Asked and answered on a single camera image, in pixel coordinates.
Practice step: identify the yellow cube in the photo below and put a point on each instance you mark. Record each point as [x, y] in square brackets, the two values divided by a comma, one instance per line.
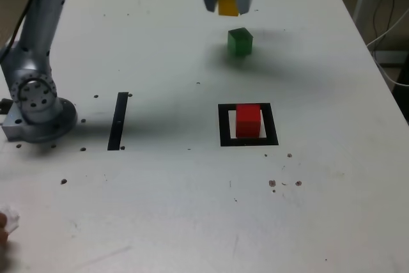
[227, 6]

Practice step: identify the green cube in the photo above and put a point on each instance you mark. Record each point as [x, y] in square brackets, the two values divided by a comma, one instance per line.
[239, 43]

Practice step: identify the red cube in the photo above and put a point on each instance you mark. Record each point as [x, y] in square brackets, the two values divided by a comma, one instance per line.
[247, 122]

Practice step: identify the white tissue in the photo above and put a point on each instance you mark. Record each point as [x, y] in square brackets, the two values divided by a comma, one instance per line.
[12, 218]

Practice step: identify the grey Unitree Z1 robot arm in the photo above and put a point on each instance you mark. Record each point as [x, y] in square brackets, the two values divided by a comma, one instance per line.
[38, 46]

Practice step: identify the black tape square outline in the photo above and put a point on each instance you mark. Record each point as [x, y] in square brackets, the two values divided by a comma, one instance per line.
[223, 126]

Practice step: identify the person's hand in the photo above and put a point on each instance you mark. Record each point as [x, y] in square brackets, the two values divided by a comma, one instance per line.
[2, 234]

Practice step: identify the black tape strip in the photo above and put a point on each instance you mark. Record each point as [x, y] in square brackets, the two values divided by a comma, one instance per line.
[117, 122]

